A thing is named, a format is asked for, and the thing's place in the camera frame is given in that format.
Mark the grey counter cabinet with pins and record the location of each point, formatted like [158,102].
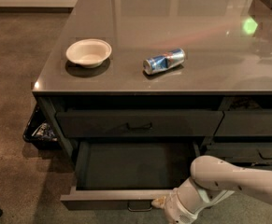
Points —
[135,89]

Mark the crushed blue silver can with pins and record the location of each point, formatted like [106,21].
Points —
[164,62]

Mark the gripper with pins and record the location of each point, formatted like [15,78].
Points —
[174,206]

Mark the black bin with trash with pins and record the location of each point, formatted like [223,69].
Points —
[39,133]

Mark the white paper bowl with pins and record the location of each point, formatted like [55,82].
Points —
[88,53]

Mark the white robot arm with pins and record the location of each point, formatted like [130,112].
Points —
[212,180]

